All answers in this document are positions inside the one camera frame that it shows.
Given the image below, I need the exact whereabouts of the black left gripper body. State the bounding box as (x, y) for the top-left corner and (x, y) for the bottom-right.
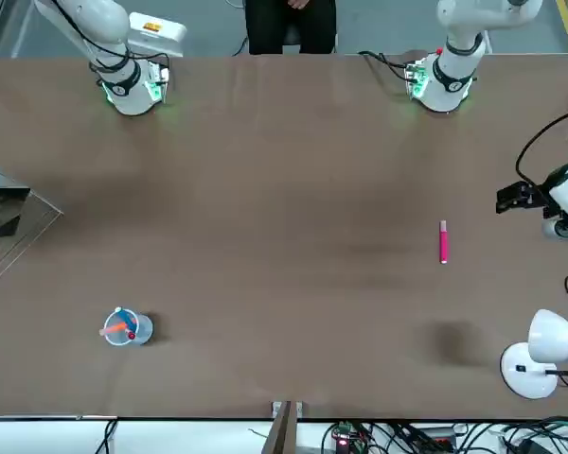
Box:
(520, 182), (552, 209)

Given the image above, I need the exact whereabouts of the dark book with hand cover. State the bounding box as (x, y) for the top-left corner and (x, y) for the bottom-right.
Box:
(0, 186), (32, 239)

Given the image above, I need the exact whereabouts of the clear acrylic storage rack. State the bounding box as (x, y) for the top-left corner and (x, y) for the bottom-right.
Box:
(0, 159), (66, 295)

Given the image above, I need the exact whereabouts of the pink highlighter pen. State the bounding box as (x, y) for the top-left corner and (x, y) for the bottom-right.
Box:
(437, 219), (452, 265)

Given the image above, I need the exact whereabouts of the white desk lamp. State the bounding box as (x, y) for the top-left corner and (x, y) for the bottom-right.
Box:
(500, 309), (568, 401)

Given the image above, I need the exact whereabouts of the person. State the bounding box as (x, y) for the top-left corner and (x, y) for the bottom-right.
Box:
(243, 0), (338, 56)

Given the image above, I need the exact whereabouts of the green circuit board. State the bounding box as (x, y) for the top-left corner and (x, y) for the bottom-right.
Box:
(330, 422), (359, 448)

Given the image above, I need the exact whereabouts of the white control box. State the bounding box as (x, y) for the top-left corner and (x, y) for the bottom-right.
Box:
(128, 11), (188, 59)

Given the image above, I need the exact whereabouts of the clear plastic pen cup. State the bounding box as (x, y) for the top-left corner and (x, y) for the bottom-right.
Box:
(98, 306), (155, 347)

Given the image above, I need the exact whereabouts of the blue marker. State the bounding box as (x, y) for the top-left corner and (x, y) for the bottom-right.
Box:
(115, 306), (139, 335)

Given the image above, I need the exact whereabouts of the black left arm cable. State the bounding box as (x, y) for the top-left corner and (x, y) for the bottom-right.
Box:
(515, 106), (568, 190)

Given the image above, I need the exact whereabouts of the aluminium frame post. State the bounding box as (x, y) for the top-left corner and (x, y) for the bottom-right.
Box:
(264, 400), (307, 454)

